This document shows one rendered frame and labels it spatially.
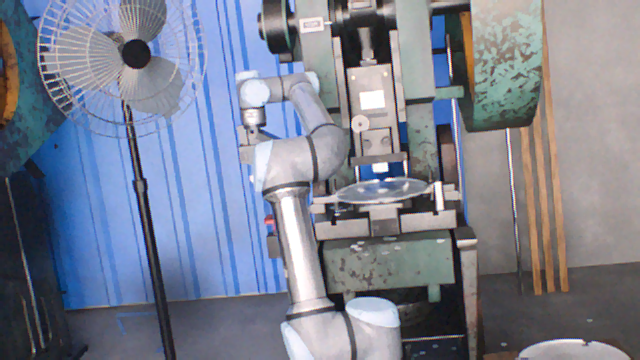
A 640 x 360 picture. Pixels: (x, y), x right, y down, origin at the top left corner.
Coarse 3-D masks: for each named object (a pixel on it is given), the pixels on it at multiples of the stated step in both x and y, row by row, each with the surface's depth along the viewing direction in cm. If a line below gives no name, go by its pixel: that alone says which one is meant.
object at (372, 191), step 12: (372, 180) 242; (384, 180) 242; (396, 180) 241; (408, 180) 238; (420, 180) 234; (336, 192) 232; (348, 192) 232; (360, 192) 230; (372, 192) 225; (384, 192) 224; (396, 192) 224; (408, 192) 222; (420, 192) 219
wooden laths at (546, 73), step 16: (544, 16) 320; (544, 32) 320; (544, 48) 321; (544, 64) 322; (544, 80) 322; (544, 96) 323; (528, 144) 325; (512, 160) 327; (528, 160) 326; (512, 176) 328; (528, 176) 327; (512, 192) 328; (528, 192) 327; (544, 192) 328; (528, 208) 328; (544, 208) 329; (560, 208) 327; (528, 224) 329; (544, 224) 329; (560, 224) 327; (544, 240) 330; (560, 240) 328; (544, 256) 331; (560, 256) 329; (560, 272) 329
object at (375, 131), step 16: (368, 64) 229; (384, 64) 225; (352, 80) 226; (368, 80) 226; (384, 80) 225; (352, 96) 227; (368, 96) 227; (384, 96) 226; (352, 112) 228; (368, 112) 228; (384, 112) 228; (352, 128) 229; (368, 128) 229; (384, 128) 226; (368, 144) 226; (384, 144) 225; (400, 144) 229
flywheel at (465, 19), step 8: (464, 16) 256; (464, 24) 256; (464, 32) 256; (472, 32) 254; (464, 40) 255; (472, 40) 254; (464, 48) 256; (472, 48) 253; (464, 56) 259; (472, 56) 252; (472, 64) 250; (472, 72) 248; (472, 80) 246; (472, 88) 243; (472, 96) 246
